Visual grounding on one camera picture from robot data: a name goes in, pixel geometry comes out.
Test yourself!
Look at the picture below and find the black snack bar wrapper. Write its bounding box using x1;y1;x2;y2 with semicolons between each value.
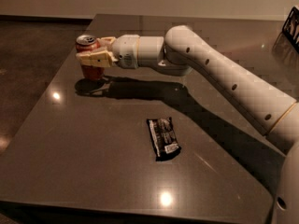
147;117;181;161

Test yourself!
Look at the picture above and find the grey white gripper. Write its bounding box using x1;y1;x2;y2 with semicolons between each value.
76;35;140;69

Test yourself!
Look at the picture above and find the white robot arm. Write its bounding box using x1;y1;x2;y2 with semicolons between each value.
76;25;299;224

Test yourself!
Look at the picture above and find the black wire basket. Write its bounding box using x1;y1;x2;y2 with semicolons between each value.
282;6;299;52

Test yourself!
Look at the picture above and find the red coke can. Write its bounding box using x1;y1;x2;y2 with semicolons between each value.
76;35;104;81

